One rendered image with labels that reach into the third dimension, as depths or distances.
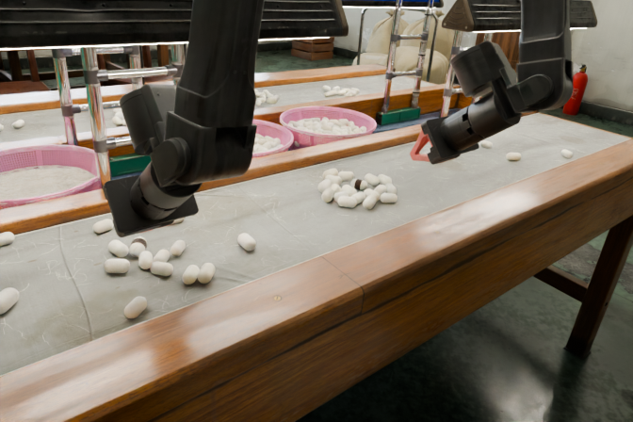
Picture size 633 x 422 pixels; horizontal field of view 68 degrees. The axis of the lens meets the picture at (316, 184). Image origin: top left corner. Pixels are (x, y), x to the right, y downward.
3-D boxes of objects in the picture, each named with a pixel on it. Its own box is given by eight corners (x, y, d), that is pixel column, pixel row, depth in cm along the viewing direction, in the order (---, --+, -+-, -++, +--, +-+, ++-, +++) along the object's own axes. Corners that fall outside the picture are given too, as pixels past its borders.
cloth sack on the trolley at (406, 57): (458, 96, 410) (466, 52, 394) (407, 108, 362) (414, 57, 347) (405, 83, 446) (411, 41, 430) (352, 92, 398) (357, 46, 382)
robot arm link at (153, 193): (162, 200, 47) (214, 187, 51) (141, 137, 48) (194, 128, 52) (146, 217, 53) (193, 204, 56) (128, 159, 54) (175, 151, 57)
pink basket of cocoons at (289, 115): (392, 158, 132) (397, 126, 129) (317, 177, 117) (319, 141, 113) (332, 131, 151) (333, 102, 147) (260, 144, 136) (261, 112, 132)
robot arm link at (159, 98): (184, 168, 42) (253, 158, 49) (145, 53, 44) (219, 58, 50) (125, 208, 50) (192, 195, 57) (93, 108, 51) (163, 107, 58)
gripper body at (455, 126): (416, 124, 75) (451, 105, 69) (456, 117, 81) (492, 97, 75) (432, 163, 74) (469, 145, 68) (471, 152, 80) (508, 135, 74)
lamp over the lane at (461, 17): (596, 27, 139) (604, 1, 136) (468, 32, 103) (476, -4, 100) (569, 24, 144) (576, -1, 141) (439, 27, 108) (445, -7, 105)
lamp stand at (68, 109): (157, 169, 116) (140, -32, 97) (68, 186, 104) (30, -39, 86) (131, 144, 129) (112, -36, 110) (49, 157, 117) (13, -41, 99)
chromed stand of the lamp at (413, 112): (419, 118, 172) (441, -15, 153) (381, 125, 160) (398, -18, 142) (382, 105, 185) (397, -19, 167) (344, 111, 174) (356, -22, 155)
